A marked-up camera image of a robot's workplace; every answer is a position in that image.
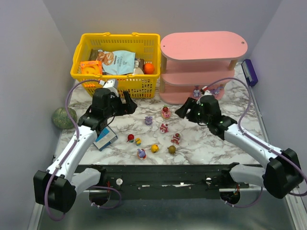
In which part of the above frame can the blue white box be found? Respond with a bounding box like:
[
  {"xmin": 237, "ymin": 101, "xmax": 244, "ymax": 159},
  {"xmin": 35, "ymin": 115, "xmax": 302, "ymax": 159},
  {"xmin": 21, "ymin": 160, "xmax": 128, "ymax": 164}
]
[{"xmin": 94, "ymin": 126, "xmax": 118, "ymax": 151}]

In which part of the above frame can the small yellow blue toy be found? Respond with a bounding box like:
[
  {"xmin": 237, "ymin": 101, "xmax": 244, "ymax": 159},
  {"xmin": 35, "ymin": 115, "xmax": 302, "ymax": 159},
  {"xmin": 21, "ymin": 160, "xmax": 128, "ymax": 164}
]
[{"xmin": 135, "ymin": 138, "xmax": 142, "ymax": 146}]

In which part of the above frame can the olive brown round toy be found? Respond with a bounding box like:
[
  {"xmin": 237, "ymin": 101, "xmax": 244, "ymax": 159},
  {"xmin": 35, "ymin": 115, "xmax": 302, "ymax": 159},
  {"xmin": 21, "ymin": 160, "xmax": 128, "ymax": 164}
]
[{"xmin": 167, "ymin": 145, "xmax": 176, "ymax": 154}]

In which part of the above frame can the orange snack box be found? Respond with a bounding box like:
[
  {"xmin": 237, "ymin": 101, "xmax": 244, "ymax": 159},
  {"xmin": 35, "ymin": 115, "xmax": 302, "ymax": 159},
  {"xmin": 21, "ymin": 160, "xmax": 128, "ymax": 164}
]
[{"xmin": 80, "ymin": 60, "xmax": 103, "ymax": 81}]

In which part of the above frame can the yellow duck toy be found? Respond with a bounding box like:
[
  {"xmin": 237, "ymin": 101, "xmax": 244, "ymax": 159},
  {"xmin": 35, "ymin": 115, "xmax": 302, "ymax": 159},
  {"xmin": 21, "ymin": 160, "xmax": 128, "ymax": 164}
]
[{"xmin": 151, "ymin": 144, "xmax": 159, "ymax": 153}]

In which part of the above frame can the purple box at wall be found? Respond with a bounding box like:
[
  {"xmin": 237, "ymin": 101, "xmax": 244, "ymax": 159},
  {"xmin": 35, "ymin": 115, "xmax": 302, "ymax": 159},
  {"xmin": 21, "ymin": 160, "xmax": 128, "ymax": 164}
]
[{"xmin": 241, "ymin": 59, "xmax": 258, "ymax": 87}]

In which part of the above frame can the small purple bunny toy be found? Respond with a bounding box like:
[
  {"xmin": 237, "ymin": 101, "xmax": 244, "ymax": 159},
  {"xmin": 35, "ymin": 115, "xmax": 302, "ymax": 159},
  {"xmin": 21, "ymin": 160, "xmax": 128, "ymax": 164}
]
[{"xmin": 144, "ymin": 116, "xmax": 153, "ymax": 126}]

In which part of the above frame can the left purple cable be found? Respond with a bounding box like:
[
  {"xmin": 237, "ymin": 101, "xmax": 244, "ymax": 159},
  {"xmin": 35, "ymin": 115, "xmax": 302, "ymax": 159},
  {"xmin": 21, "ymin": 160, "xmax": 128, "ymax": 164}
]
[{"xmin": 44, "ymin": 79, "xmax": 101, "ymax": 221}]

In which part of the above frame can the orange fruit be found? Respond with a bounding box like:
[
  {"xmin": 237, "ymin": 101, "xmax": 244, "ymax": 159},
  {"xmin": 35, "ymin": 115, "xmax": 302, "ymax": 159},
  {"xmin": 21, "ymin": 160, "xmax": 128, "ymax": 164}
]
[{"xmin": 143, "ymin": 63, "xmax": 155, "ymax": 74}]

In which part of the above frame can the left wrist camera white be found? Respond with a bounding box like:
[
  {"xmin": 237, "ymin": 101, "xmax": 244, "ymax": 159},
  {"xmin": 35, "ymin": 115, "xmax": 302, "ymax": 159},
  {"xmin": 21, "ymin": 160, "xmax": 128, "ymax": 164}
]
[{"xmin": 99, "ymin": 79, "xmax": 119, "ymax": 97}]

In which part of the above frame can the red cherry toy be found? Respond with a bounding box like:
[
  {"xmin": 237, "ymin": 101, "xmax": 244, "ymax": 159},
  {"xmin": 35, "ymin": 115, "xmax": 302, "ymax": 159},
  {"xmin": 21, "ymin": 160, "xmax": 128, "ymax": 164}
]
[{"xmin": 127, "ymin": 134, "xmax": 134, "ymax": 143}]

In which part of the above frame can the brown snack packet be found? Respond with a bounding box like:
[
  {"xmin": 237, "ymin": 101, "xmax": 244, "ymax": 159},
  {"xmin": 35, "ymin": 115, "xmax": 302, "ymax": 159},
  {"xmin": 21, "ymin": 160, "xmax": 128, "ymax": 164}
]
[{"xmin": 88, "ymin": 49, "xmax": 100, "ymax": 61}]

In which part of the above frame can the strawberry pink bear donut toy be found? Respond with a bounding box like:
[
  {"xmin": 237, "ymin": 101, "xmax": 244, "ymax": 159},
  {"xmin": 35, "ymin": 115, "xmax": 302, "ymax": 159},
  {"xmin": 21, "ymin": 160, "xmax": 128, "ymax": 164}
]
[{"xmin": 161, "ymin": 105, "xmax": 171, "ymax": 119}]

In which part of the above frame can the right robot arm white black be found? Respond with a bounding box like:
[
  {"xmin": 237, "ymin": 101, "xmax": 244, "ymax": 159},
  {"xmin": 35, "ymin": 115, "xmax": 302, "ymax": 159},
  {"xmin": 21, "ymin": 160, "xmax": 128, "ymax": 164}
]
[{"xmin": 175, "ymin": 95, "xmax": 306, "ymax": 199}]

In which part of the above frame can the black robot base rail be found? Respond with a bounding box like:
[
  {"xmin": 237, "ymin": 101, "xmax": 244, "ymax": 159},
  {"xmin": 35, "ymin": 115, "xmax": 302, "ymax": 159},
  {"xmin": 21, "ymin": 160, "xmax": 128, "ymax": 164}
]
[{"xmin": 89, "ymin": 165, "xmax": 249, "ymax": 202}]

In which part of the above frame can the light blue chips bag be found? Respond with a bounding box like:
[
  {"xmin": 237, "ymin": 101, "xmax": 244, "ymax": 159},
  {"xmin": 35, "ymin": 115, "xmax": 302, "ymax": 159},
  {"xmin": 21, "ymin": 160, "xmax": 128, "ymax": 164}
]
[{"xmin": 96, "ymin": 50, "xmax": 135, "ymax": 75}]

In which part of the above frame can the purple orange bunny toy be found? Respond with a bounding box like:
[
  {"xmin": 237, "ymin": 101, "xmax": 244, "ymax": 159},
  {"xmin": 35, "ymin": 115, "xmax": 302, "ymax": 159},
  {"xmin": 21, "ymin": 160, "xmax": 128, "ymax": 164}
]
[{"xmin": 137, "ymin": 149, "xmax": 147, "ymax": 160}]

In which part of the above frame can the beige round item in basket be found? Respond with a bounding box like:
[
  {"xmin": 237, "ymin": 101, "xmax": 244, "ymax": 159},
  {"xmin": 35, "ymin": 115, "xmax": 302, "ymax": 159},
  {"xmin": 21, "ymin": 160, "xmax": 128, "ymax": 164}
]
[{"xmin": 132, "ymin": 67, "xmax": 144, "ymax": 75}]

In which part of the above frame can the green textured melon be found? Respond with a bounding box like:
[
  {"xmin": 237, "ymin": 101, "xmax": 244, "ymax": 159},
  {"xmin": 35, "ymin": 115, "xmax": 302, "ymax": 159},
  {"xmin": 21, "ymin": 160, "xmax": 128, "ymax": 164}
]
[{"xmin": 52, "ymin": 107, "xmax": 74, "ymax": 129}]

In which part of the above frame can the pink three-tier shelf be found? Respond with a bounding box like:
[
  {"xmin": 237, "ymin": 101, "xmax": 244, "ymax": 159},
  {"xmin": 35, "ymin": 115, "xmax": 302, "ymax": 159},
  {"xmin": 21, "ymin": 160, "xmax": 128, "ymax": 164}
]
[{"xmin": 159, "ymin": 31, "xmax": 248, "ymax": 104}]

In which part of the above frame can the yellow plastic shopping basket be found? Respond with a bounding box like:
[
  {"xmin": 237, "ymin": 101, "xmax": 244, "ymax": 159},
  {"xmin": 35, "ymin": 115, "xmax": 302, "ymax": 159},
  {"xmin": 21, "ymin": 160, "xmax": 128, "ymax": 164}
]
[{"xmin": 70, "ymin": 32, "xmax": 161, "ymax": 98}]

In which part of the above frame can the purple bunny toy on shelf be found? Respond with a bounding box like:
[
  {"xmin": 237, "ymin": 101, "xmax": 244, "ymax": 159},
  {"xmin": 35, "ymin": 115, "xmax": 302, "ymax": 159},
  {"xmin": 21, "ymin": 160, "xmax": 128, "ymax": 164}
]
[{"xmin": 209, "ymin": 86, "xmax": 224, "ymax": 96}]

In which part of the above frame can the pink bear figure toy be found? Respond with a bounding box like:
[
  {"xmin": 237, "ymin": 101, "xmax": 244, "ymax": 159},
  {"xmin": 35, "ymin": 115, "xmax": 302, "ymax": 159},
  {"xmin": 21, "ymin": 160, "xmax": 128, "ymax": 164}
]
[{"xmin": 160, "ymin": 123, "xmax": 168, "ymax": 134}]

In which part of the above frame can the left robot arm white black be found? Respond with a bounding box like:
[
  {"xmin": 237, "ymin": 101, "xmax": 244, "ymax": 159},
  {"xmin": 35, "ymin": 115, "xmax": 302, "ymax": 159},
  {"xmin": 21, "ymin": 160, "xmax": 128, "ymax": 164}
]
[{"xmin": 33, "ymin": 87, "xmax": 137, "ymax": 213}]

